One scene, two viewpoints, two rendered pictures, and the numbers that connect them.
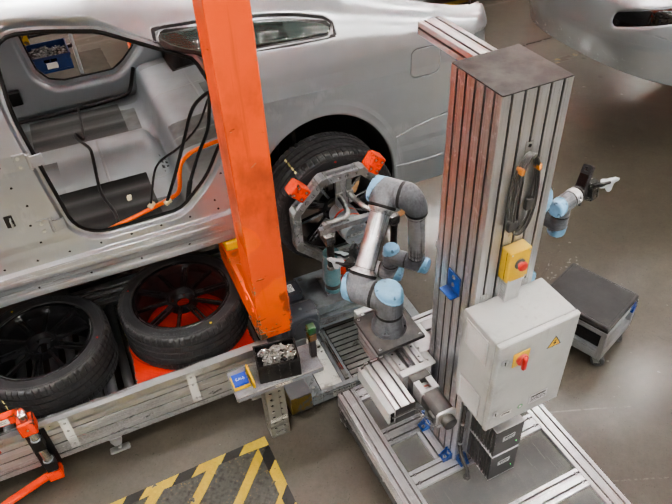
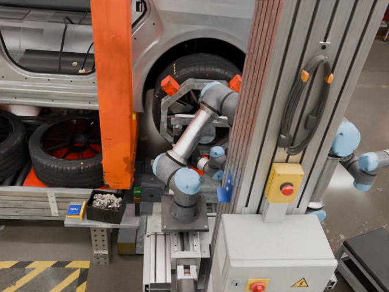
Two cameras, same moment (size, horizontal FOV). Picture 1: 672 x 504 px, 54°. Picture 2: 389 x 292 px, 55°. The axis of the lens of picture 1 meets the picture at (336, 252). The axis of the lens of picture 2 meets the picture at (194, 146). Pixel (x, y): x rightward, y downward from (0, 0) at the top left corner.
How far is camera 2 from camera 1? 1.14 m
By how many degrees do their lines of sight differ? 13
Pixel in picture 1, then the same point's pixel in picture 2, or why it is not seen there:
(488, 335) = (228, 247)
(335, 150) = (210, 66)
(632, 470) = not seen: outside the picture
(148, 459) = (7, 242)
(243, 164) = (103, 32)
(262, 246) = (113, 111)
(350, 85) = (238, 19)
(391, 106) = not seen: hidden behind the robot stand
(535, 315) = (288, 247)
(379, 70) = not seen: hidden behind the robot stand
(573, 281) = (376, 241)
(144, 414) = (14, 210)
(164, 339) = (45, 162)
